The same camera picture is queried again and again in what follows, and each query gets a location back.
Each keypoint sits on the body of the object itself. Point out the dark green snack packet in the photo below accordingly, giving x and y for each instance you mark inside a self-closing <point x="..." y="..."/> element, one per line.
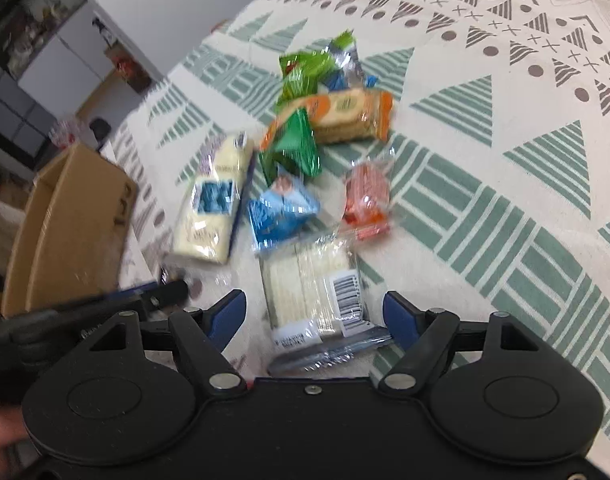
<point x="292" y="147"/>

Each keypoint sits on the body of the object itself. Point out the large white cracker packet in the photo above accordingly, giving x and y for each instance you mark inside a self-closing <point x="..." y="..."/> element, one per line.
<point x="210" y="210"/>

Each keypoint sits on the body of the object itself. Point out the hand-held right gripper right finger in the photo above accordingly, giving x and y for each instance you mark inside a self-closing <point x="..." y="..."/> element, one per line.
<point x="399" y="312"/>

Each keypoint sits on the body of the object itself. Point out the white cabinet with shelf niche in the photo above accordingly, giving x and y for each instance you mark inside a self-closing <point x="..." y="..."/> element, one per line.
<point x="65" y="60"/>

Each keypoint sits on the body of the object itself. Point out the blue snack packet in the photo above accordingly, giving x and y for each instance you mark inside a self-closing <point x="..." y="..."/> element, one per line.
<point x="277" y="215"/>

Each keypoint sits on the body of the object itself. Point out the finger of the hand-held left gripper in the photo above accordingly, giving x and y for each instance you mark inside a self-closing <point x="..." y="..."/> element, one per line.
<point x="157" y="296"/>

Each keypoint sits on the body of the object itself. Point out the black slipper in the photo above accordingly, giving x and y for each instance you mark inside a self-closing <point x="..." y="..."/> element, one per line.
<point x="100" y="130"/>

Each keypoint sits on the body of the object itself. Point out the orange rice cracker packet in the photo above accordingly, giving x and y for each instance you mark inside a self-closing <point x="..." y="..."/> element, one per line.
<point x="350" y="115"/>

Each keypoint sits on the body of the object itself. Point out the brown cardboard box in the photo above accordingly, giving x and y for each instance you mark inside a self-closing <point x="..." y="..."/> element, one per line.
<point x="70" y="230"/>

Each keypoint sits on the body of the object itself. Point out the dark red bottle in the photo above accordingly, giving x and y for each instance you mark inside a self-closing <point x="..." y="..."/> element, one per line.
<point x="132" y="72"/>

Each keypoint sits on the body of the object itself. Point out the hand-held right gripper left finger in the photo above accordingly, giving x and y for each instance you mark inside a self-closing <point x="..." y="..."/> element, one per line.
<point x="230" y="312"/>

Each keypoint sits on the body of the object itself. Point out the small blue candy packet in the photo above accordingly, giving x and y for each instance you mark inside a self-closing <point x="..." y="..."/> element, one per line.
<point x="342" y="80"/>

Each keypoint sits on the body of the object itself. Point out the person's left hand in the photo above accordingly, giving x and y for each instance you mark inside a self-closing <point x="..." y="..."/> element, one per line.
<point x="0" y="432"/>

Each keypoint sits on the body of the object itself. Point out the clear packet of white wafers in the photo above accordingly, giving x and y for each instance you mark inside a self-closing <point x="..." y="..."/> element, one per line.
<point x="305" y="280"/>

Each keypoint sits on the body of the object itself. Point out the light green candy packet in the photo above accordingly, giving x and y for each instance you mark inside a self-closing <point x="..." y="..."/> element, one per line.
<point x="305" y="70"/>

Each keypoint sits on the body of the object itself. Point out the pink pack of bottles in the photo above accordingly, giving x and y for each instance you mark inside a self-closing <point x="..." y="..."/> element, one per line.
<point x="67" y="132"/>

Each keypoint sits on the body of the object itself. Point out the black grid panel door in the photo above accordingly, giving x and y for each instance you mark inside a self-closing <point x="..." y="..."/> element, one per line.
<point x="15" y="110"/>

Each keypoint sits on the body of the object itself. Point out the red candy packet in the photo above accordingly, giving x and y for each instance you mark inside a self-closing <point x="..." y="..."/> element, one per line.
<point x="365" y="195"/>

